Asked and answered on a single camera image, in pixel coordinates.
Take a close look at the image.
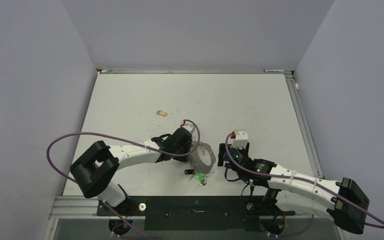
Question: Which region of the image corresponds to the aluminium frame rail back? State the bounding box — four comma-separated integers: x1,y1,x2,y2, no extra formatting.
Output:
97,69,294,75

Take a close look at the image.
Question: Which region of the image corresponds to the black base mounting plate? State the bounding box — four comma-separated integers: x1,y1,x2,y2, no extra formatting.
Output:
96,196,295,231

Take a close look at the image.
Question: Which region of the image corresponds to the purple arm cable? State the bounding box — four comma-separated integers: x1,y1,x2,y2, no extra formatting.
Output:
46,119,202,185
225,133,384,229

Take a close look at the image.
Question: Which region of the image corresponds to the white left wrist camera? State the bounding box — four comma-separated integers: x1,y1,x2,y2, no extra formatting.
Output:
180,121,196,134

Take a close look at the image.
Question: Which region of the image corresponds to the aluminium frame rail right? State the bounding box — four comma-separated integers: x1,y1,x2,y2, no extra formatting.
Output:
284,74,324,178

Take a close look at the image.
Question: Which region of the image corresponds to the aluminium frame rail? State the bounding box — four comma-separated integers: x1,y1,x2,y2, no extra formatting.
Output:
51,192,341,219
284,74,324,178
97,69,294,75

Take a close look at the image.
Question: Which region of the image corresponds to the aluminium frame rail front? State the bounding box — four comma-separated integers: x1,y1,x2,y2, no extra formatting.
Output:
51,192,341,219

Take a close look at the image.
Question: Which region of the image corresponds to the black head key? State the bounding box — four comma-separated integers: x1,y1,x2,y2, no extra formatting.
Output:
184,169,195,175

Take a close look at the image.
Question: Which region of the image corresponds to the red white marker pen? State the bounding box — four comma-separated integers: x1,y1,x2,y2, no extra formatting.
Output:
263,69,285,73

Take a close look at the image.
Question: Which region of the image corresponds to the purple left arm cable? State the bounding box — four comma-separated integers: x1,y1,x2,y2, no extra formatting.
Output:
46,119,202,185

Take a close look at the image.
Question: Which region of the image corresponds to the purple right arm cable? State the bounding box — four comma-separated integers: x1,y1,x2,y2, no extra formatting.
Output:
225,133,384,229

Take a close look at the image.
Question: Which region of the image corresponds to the green plastic key tag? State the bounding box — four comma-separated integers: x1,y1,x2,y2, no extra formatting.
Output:
194,172,205,182

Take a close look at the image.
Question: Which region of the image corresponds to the yellow plastic key tag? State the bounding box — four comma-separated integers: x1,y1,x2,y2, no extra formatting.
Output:
156,110,168,117

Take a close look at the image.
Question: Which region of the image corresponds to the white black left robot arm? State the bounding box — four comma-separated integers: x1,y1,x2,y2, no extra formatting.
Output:
69,124,196,215

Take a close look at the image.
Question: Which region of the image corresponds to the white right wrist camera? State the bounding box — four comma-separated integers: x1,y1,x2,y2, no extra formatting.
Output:
230,129,249,150

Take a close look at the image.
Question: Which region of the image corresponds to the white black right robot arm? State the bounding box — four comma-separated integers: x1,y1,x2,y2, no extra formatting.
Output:
218,143,370,235

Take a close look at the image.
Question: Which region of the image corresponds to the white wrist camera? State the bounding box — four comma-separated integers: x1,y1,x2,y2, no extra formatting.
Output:
230,129,249,150
180,121,196,134

